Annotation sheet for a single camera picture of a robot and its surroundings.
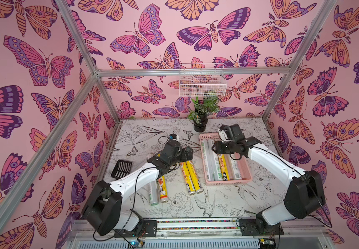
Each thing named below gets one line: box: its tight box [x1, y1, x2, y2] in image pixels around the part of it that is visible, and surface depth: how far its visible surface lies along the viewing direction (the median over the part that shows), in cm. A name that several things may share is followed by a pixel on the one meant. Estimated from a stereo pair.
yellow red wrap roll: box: [158, 175, 169, 204], surface depth 84 cm
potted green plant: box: [187, 95, 221, 133], surface depth 97 cm
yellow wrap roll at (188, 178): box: [180, 161, 196, 196], surface depth 88 cm
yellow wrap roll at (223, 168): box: [217, 154, 230, 182], surface depth 92 cm
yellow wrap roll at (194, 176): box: [186, 160, 203, 195], surface depth 89 cm
